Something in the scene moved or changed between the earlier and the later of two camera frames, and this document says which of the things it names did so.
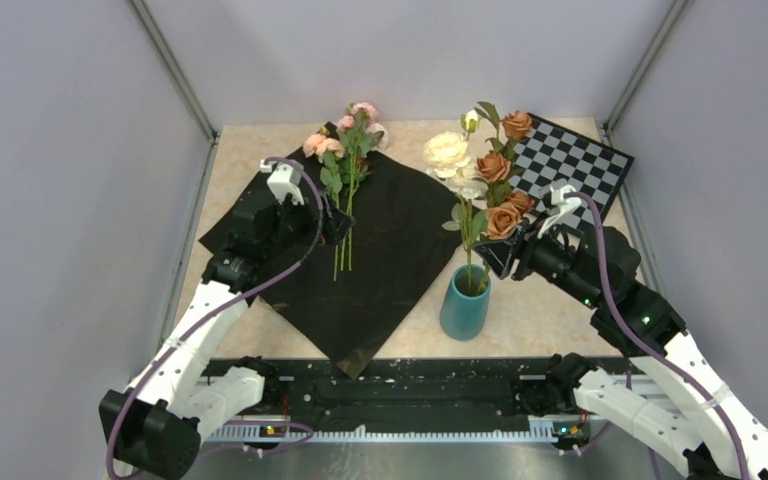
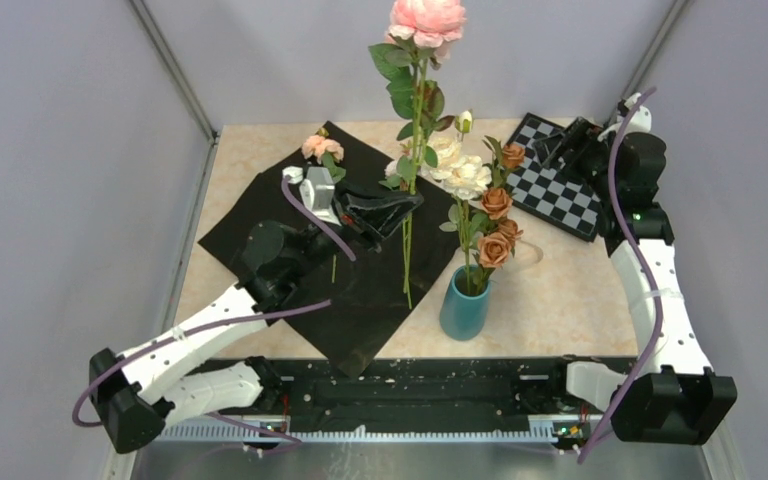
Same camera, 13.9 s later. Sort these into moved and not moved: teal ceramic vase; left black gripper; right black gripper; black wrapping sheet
Moved: left black gripper; right black gripper
Not moved: black wrapping sheet; teal ceramic vase
